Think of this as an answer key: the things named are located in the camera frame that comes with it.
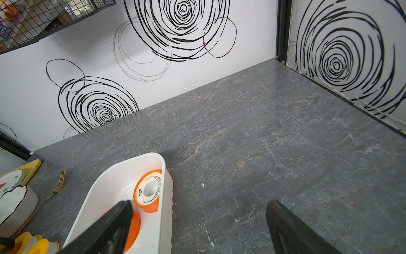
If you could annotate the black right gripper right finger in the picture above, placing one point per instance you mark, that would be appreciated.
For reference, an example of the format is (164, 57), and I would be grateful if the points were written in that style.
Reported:
(290, 235)

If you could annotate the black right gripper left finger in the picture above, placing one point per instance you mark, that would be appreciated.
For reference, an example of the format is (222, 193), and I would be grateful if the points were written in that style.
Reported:
(108, 235)

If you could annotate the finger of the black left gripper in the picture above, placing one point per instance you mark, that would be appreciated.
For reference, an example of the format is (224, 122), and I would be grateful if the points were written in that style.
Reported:
(6, 245)

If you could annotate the orange tape roll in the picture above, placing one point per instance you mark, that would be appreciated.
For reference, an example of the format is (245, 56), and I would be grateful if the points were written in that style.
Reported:
(133, 231)

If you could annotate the yellow tape spool right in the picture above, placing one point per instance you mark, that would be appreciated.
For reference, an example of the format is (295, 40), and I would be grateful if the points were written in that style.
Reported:
(24, 242)

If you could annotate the yellow tape spool uncovered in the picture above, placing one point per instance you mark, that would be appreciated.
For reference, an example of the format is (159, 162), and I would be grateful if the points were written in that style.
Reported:
(44, 246)

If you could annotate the white plastic storage box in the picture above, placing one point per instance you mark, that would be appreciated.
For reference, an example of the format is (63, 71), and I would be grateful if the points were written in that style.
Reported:
(116, 184)

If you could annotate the white scalloped bowl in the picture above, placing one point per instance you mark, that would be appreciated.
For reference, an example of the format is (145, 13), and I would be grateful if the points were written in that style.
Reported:
(16, 207)

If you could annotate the watermelon pattern plate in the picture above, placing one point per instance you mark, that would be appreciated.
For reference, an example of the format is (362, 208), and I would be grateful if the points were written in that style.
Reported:
(11, 180)

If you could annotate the gold fork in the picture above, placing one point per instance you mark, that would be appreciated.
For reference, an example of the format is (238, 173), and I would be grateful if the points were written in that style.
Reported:
(55, 192)

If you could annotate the yellow plastic tray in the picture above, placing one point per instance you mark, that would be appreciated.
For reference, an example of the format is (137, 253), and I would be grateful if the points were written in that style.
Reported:
(27, 171)

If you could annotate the black corner frame post left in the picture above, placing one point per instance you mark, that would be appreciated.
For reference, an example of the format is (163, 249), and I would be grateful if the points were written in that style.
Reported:
(14, 147)

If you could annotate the black corner frame post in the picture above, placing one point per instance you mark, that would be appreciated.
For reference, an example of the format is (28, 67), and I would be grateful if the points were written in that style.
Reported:
(283, 28)
(14, 147)

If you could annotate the black corner frame post right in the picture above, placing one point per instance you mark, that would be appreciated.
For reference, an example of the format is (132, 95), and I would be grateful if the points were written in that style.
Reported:
(283, 28)

